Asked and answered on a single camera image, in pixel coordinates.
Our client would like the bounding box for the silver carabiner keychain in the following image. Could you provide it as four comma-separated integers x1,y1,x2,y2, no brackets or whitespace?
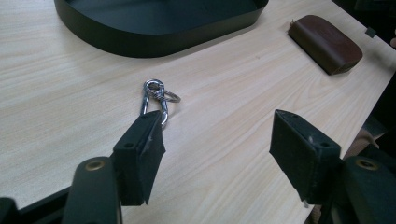
139,78,182,130

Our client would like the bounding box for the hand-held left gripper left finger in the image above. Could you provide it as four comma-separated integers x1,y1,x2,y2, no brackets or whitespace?
111,110,166,207

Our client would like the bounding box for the black key rack with tray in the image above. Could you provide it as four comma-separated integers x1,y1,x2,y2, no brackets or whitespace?
53,0,270,59

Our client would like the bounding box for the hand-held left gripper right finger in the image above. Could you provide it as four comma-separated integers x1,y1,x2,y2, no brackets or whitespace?
268,108,343,206

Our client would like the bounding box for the brown leather wallet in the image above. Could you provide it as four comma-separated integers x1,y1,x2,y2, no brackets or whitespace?
287,14,364,76

